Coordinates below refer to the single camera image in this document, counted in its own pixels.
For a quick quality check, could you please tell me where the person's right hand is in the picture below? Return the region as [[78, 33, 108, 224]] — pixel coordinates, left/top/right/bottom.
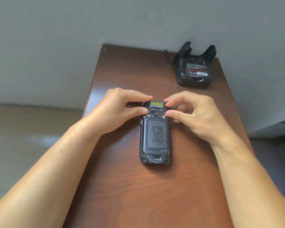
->
[[164, 91, 238, 148]]

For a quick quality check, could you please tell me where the person's left hand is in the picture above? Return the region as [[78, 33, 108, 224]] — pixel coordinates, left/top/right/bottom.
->
[[81, 88, 153, 136]]

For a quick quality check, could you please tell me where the black handheld scanner device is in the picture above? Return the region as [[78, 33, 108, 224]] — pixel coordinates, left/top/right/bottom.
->
[[139, 100, 172, 165]]

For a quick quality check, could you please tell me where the person's left forearm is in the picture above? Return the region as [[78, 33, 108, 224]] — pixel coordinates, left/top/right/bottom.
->
[[0, 116, 102, 228]]

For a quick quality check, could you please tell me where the person's right forearm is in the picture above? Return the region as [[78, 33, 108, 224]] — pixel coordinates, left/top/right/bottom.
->
[[209, 134, 285, 228]]

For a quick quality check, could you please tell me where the brown wooden table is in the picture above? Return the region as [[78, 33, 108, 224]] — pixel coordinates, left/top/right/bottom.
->
[[63, 44, 254, 228]]

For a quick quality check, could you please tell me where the black battery with label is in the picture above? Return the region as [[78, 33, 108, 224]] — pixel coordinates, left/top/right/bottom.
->
[[185, 61, 209, 78]]

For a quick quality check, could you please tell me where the black charging cradle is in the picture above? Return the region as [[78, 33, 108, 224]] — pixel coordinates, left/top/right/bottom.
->
[[173, 41, 216, 88]]

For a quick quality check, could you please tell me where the black cable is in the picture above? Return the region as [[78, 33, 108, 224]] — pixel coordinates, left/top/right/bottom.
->
[[164, 50, 177, 69]]

